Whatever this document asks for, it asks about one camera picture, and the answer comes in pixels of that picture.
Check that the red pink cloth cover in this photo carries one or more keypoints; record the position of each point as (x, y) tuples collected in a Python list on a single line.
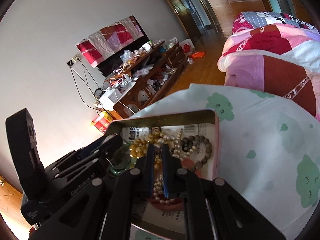
[(109, 40)]

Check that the black television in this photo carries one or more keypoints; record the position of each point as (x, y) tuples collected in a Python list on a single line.
[(114, 61)]

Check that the wooden tv cabinet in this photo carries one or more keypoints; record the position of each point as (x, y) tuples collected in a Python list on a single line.
[(147, 79)]

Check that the white appliance box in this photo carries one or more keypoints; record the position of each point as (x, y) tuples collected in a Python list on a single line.
[(109, 99)]

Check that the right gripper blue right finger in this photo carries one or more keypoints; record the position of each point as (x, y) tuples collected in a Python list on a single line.
[(170, 177)]

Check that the pink red patchwork quilt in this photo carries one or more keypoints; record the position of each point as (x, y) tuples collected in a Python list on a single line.
[(274, 53)]

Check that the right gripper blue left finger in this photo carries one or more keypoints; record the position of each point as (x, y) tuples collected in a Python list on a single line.
[(148, 171)]

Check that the green jade bangle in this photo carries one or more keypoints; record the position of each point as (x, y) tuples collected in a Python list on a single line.
[(122, 160)]

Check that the wall power socket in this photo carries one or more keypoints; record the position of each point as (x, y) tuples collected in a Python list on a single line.
[(73, 60)]

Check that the red yellow cardboard box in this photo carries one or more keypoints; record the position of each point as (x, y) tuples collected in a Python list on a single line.
[(102, 121)]

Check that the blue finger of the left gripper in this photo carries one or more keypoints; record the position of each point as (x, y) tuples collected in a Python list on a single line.
[(104, 146), (78, 168)]

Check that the white green cloud tablecloth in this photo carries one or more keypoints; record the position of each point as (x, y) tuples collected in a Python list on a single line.
[(269, 149)]

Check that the orange item on floor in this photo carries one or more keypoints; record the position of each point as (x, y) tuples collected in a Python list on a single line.
[(197, 54)]

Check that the brown wooden wardrobe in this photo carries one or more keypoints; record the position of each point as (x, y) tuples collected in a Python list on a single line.
[(196, 16)]

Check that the pink metal jewelry tin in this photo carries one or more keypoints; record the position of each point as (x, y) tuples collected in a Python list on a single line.
[(193, 137)]

